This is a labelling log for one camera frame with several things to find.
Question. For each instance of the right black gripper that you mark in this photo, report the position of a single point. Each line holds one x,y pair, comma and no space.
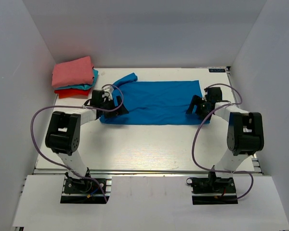
196,101

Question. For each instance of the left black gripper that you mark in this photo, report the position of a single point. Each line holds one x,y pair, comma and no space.
120,111

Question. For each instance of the blue t shirt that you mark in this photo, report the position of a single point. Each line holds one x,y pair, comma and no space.
156,102

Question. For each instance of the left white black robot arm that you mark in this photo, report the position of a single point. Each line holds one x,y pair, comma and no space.
63,134

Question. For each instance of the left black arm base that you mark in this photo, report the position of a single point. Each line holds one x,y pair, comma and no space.
71,187

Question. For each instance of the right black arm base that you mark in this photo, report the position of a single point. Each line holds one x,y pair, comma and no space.
204,186

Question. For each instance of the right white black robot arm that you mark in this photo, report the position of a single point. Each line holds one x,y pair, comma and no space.
244,135

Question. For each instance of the turquoise folded t shirt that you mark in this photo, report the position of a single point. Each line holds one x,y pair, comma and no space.
82,86

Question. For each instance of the red folded t shirt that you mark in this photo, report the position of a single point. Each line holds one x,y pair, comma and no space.
67,93

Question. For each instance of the blue label sticker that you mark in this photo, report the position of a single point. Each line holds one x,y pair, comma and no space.
217,70

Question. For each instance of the pink folded t shirt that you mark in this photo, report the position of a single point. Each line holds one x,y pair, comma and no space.
79,71

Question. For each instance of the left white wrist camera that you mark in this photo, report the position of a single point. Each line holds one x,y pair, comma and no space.
108,90

